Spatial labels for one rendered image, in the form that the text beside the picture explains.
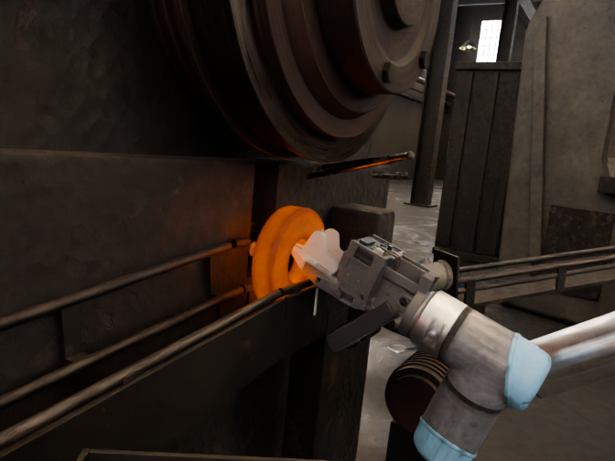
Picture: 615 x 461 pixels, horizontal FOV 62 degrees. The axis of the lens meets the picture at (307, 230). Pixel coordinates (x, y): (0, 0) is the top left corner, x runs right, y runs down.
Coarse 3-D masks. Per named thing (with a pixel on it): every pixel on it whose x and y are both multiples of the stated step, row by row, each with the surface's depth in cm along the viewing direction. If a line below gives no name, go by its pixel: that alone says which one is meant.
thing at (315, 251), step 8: (320, 232) 69; (312, 240) 70; (320, 240) 69; (296, 248) 73; (304, 248) 71; (312, 248) 70; (320, 248) 69; (296, 256) 71; (304, 256) 70; (312, 256) 70; (320, 256) 69; (328, 256) 69; (312, 264) 69; (320, 264) 69; (328, 264) 69; (336, 264) 68; (328, 272) 69; (336, 272) 68
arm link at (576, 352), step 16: (592, 320) 66; (608, 320) 64; (544, 336) 69; (560, 336) 67; (576, 336) 65; (592, 336) 64; (608, 336) 62; (560, 352) 65; (576, 352) 64; (592, 352) 63; (608, 352) 62; (560, 368) 65; (576, 368) 64; (592, 368) 63; (608, 368) 63; (544, 384) 67; (560, 384) 66; (576, 384) 65
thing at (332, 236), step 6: (330, 234) 73; (336, 234) 72; (330, 240) 73; (336, 240) 72; (300, 246) 74; (330, 246) 73; (336, 246) 72; (330, 252) 73; (336, 252) 72; (342, 252) 72; (336, 258) 72; (336, 276) 72
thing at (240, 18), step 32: (192, 0) 52; (224, 0) 49; (224, 32) 52; (256, 32) 53; (224, 64) 55; (256, 64) 54; (224, 96) 59; (256, 96) 55; (256, 128) 63; (288, 128) 61; (320, 160) 69
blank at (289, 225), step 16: (288, 208) 72; (304, 208) 73; (272, 224) 69; (288, 224) 69; (304, 224) 73; (320, 224) 77; (272, 240) 68; (288, 240) 70; (304, 240) 75; (256, 256) 68; (272, 256) 67; (288, 256) 70; (256, 272) 68; (272, 272) 67; (256, 288) 69; (272, 288) 68
